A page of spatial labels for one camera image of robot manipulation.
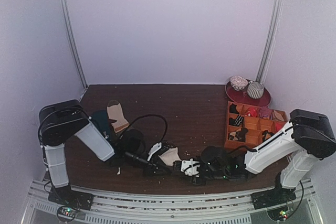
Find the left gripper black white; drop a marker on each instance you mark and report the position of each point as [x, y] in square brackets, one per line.
[151, 170]

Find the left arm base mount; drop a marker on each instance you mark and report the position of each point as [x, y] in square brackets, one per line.
[74, 199]

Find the red sock in box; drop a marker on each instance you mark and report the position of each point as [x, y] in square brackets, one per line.
[252, 112]

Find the black sock in box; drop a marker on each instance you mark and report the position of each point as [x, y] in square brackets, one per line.
[234, 108]

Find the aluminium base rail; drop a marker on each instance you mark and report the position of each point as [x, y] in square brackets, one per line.
[236, 207]

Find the dark teal monkey sock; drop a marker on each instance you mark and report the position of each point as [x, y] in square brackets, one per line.
[100, 120]

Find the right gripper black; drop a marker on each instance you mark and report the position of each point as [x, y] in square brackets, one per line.
[197, 172]

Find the right aluminium frame post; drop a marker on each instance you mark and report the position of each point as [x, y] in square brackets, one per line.
[270, 42]

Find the argyle brown sock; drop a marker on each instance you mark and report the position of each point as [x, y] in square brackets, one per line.
[238, 135]

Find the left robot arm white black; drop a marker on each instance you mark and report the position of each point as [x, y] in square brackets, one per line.
[61, 121]

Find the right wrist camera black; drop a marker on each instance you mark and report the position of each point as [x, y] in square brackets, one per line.
[215, 158]

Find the grey striped cup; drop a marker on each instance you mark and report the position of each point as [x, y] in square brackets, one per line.
[255, 90]

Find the pink sock in box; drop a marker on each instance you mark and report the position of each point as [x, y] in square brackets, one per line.
[265, 113]

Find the aluminium frame post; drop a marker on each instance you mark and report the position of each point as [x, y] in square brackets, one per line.
[72, 44]
[270, 42]

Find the orange wooden compartment box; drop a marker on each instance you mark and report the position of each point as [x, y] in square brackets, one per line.
[259, 130]

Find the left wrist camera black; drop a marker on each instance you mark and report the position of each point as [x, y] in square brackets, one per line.
[133, 142]

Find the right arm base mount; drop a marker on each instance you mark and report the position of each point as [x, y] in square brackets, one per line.
[272, 197]

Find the left aluminium frame post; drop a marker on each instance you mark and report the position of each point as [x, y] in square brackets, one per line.
[72, 44]

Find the white patterned bowl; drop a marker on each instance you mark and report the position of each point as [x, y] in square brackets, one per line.
[238, 83]

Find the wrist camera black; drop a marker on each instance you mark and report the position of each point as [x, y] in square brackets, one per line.
[133, 142]
[215, 158]

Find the striped black white sock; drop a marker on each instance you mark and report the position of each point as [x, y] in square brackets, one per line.
[238, 121]

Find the cream white sock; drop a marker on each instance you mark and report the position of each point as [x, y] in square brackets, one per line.
[170, 156]

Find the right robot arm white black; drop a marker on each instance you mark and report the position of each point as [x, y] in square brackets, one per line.
[307, 135]

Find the beige brown striped sock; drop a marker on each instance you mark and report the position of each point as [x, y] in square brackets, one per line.
[116, 116]

